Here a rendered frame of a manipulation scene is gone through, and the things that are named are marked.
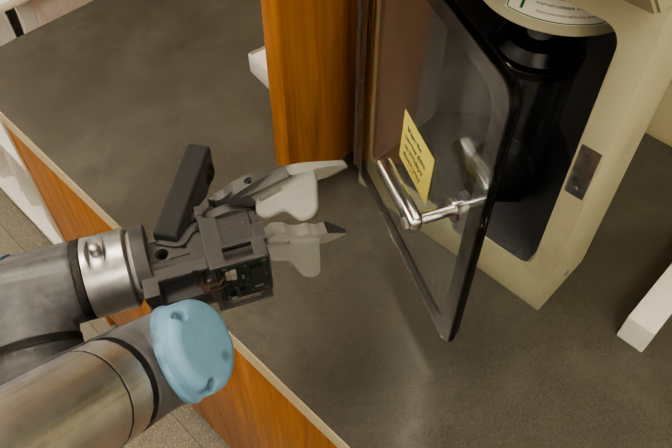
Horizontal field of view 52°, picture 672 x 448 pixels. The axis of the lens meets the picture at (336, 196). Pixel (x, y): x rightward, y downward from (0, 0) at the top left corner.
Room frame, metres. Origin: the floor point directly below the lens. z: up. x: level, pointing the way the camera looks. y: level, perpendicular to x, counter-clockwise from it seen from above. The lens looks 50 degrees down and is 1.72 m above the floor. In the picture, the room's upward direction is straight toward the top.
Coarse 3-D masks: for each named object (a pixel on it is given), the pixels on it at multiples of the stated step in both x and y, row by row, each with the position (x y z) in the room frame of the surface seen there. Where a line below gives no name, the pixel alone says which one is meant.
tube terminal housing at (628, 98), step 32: (576, 0) 0.51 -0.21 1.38; (608, 0) 0.49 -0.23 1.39; (640, 32) 0.47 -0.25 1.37; (640, 64) 0.46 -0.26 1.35; (608, 96) 0.47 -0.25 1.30; (640, 96) 0.47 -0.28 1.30; (608, 128) 0.46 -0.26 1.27; (640, 128) 0.51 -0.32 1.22; (608, 160) 0.47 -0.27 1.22; (608, 192) 0.51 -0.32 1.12; (576, 224) 0.46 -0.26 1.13; (480, 256) 0.52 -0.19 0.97; (512, 256) 0.49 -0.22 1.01; (544, 256) 0.47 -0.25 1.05; (576, 256) 0.50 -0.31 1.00; (512, 288) 0.48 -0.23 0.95; (544, 288) 0.46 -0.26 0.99
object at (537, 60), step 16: (512, 32) 0.62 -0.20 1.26; (528, 32) 0.62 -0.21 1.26; (512, 48) 0.60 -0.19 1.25; (528, 48) 0.60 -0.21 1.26; (544, 48) 0.60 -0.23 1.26; (560, 48) 0.60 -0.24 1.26; (576, 48) 0.61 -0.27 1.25; (528, 64) 0.58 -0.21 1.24; (544, 64) 0.58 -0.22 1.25; (560, 64) 0.58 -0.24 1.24
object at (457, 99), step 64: (384, 0) 0.61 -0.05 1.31; (448, 0) 0.49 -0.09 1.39; (384, 64) 0.59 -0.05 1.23; (448, 64) 0.47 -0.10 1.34; (384, 128) 0.58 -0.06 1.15; (448, 128) 0.45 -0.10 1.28; (384, 192) 0.57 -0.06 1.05; (448, 192) 0.43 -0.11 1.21; (448, 256) 0.41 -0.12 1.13; (448, 320) 0.38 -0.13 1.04
